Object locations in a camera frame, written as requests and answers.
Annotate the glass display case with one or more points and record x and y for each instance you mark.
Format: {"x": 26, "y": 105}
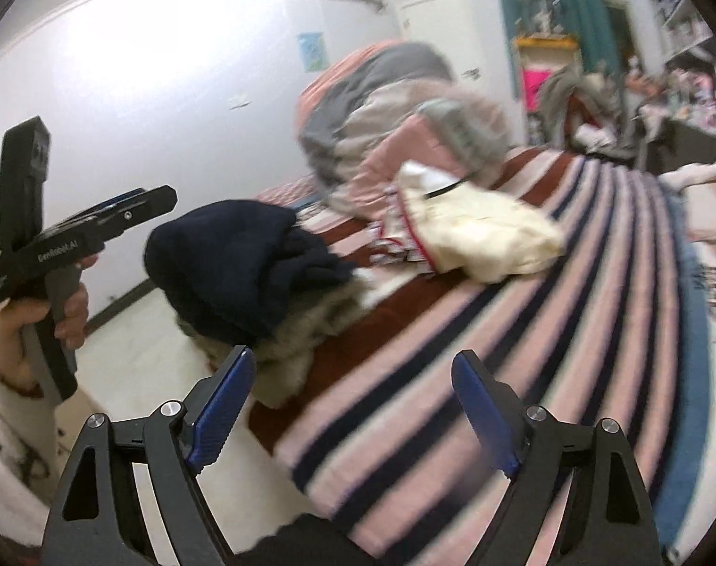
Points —
{"x": 538, "y": 12}

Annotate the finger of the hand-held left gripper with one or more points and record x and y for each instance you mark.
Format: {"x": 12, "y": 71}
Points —
{"x": 140, "y": 206}
{"x": 125, "y": 194}

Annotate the yellow shelf unit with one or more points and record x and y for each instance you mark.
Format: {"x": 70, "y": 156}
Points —
{"x": 546, "y": 42}

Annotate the cluttered bookshelf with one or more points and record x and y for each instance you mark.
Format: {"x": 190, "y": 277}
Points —
{"x": 688, "y": 23}

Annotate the striped blanket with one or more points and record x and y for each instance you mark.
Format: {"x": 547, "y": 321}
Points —
{"x": 511, "y": 336}

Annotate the pink and grey duvet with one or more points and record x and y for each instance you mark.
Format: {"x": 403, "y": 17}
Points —
{"x": 381, "y": 100}

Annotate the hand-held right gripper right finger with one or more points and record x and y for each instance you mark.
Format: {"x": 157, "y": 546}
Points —
{"x": 485, "y": 418}

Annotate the cream garment with red trim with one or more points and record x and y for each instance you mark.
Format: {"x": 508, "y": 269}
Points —
{"x": 487, "y": 236}

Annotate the white door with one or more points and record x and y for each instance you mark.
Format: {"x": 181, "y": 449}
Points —
{"x": 429, "y": 17}

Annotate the blue wall poster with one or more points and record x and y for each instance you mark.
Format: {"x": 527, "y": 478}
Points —
{"x": 312, "y": 50}

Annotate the dark desk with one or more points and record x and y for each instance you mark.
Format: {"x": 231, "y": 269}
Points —
{"x": 688, "y": 141}

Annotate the person's left forearm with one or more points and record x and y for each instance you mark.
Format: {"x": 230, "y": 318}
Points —
{"x": 10, "y": 442}

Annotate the pink box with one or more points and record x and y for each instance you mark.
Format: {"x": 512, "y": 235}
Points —
{"x": 536, "y": 88}

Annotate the tan sweater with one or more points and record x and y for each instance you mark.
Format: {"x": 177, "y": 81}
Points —
{"x": 287, "y": 354}

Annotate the person's left hand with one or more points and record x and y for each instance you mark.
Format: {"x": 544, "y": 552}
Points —
{"x": 10, "y": 342}

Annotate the navy sweater with planet print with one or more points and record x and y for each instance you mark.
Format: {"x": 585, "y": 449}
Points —
{"x": 234, "y": 265}

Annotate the white fleece blanket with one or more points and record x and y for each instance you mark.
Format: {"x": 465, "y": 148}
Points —
{"x": 706, "y": 177}

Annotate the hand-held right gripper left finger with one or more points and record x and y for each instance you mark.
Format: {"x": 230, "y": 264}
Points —
{"x": 222, "y": 407}

